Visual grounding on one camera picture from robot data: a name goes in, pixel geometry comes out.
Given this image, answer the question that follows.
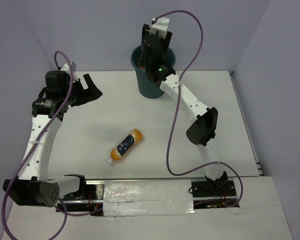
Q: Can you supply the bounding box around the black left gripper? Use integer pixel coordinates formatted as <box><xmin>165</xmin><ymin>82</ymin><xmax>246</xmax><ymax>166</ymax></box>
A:
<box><xmin>62</xmin><ymin>73</ymin><xmax>103</xmax><ymax>108</ymax></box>

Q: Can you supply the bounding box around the orange juice bottle dark label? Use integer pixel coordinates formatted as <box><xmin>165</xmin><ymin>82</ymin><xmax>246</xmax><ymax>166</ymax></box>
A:
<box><xmin>106</xmin><ymin>128</ymin><xmax>144</xmax><ymax>166</ymax></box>

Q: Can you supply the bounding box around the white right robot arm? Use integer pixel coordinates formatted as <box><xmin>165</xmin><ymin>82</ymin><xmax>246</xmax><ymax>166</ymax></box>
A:
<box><xmin>138</xmin><ymin>23</ymin><xmax>228</xmax><ymax>196</ymax></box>

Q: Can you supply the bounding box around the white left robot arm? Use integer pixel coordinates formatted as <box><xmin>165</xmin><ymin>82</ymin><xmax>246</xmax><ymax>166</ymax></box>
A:
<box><xmin>3</xmin><ymin>70</ymin><xmax>103</xmax><ymax>207</ymax></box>

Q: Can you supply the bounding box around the dark green plastic bin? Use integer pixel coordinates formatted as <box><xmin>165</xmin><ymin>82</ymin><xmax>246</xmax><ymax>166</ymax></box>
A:
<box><xmin>130</xmin><ymin>45</ymin><xmax>176</xmax><ymax>99</ymax></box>

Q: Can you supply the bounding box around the white foil sheet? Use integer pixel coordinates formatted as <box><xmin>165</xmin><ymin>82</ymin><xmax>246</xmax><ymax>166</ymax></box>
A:
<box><xmin>103</xmin><ymin>179</ymin><xmax>195</xmax><ymax>217</ymax></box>

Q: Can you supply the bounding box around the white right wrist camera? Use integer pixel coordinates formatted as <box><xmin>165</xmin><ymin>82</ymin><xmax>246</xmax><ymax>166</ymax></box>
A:
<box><xmin>149</xmin><ymin>17</ymin><xmax>170</xmax><ymax>39</ymax></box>

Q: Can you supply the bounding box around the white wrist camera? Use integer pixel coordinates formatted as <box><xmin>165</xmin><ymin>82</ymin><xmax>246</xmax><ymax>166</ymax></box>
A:
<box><xmin>59</xmin><ymin>61</ymin><xmax>78</xmax><ymax>82</ymax></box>
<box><xmin>149</xmin><ymin>17</ymin><xmax>170</xmax><ymax>39</ymax></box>

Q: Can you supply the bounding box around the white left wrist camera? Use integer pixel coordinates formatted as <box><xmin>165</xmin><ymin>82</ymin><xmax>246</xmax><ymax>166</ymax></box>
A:
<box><xmin>59</xmin><ymin>61</ymin><xmax>78</xmax><ymax>82</ymax></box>

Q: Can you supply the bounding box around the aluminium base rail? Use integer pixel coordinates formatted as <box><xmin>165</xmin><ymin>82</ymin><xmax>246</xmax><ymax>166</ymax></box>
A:
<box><xmin>62</xmin><ymin>176</ymin><xmax>243</xmax><ymax>217</ymax></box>

